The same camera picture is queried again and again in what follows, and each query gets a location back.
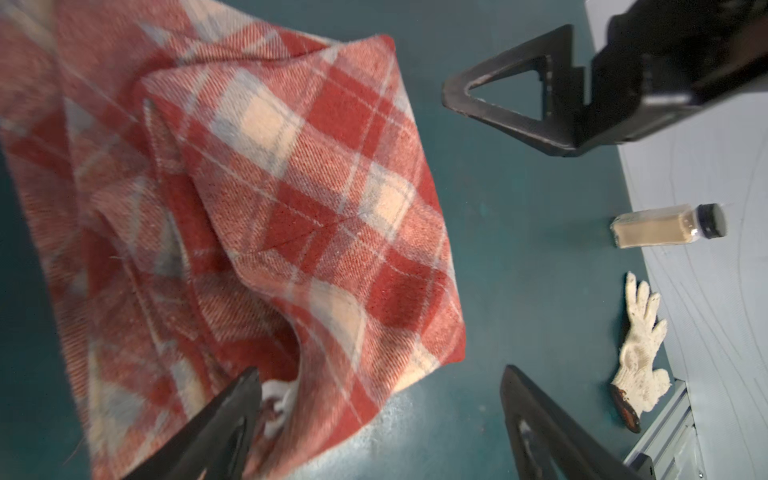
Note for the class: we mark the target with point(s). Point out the red plaid skirt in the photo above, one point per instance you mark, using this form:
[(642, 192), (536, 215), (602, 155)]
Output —
[(208, 192)]

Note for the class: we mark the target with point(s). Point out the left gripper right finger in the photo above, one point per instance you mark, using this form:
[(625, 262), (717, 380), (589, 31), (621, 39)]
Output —
[(546, 442)]

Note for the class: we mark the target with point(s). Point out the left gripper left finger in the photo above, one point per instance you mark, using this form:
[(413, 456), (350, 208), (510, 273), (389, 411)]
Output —
[(216, 442)]

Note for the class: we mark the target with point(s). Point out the small jar black lid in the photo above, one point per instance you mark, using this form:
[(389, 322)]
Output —
[(677, 225)]

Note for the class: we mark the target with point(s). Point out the beige work glove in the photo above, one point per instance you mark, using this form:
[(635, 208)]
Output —
[(637, 386)]

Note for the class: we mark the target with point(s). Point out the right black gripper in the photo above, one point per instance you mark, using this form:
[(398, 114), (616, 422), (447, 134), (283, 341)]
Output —
[(663, 61)]

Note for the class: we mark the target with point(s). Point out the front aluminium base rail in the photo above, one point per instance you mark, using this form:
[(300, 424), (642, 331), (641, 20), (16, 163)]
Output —
[(669, 448)]

